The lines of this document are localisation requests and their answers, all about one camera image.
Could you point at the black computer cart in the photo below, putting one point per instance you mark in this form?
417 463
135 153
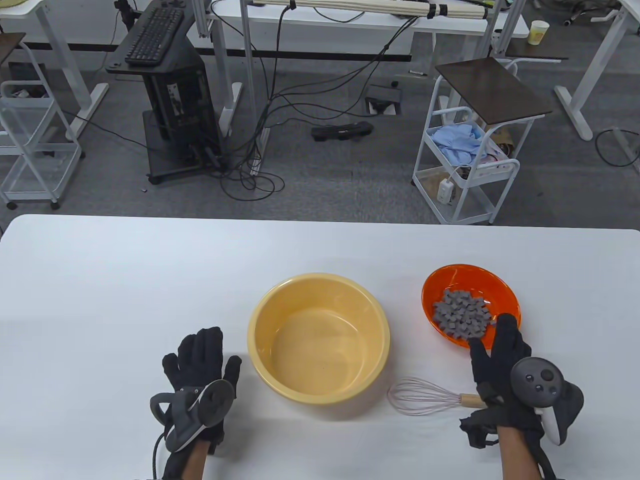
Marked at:
185 95

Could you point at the yellow plastic basin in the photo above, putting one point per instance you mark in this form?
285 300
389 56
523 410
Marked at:
320 350

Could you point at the person's right hand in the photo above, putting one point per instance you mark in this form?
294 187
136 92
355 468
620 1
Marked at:
500 350

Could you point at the pile of grey toy blocks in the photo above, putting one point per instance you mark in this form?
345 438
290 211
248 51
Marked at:
460 315

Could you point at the brown side table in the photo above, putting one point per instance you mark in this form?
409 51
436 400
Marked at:
535 50

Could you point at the white cart with brown top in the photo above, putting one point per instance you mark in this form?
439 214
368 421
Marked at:
492 90

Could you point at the orange plastic bowl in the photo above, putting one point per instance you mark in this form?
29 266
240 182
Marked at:
440 285

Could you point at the grey left hand controller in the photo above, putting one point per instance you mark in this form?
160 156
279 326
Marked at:
190 420

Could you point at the black power strip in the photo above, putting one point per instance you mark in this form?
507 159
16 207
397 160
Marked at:
342 131

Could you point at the white power adapter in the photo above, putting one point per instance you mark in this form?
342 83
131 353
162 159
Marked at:
445 192

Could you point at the blue cloth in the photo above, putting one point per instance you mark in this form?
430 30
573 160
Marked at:
455 142

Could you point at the paper cup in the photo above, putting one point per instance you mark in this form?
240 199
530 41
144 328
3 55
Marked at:
538 34

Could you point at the grey hand controller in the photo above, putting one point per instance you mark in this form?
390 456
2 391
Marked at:
190 420
537 382

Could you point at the floor socket box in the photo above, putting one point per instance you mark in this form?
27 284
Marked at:
382 95

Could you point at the black keyboard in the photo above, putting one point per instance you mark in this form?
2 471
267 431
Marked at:
152 37

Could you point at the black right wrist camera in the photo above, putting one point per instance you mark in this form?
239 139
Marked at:
477 425

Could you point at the brown board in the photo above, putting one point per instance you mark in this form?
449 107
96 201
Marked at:
10 47

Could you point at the person's left hand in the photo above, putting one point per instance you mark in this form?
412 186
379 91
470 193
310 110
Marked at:
200 355

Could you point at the white desk with rolled mat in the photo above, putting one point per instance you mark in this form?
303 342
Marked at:
320 25

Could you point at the grey right hand controller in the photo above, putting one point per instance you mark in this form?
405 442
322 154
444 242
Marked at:
537 382

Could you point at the person's right forearm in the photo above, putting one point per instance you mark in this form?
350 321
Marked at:
520 455

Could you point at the person's left forearm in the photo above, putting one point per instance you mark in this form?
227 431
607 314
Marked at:
195 462

